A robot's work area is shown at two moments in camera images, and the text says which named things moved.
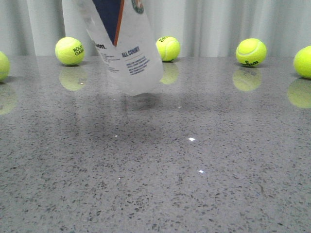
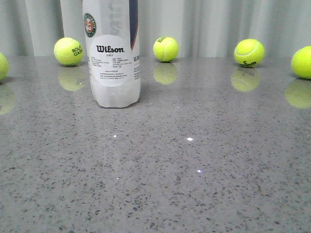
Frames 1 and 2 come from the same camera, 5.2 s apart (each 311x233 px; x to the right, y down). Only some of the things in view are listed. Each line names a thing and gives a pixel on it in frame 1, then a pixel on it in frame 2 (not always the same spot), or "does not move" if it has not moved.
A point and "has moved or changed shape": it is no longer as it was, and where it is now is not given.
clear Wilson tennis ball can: x=126 y=33 has moved or changed shape
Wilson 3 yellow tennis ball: x=250 y=52 does not move
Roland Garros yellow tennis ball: x=70 y=51 does not move
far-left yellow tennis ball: x=5 y=67 does not move
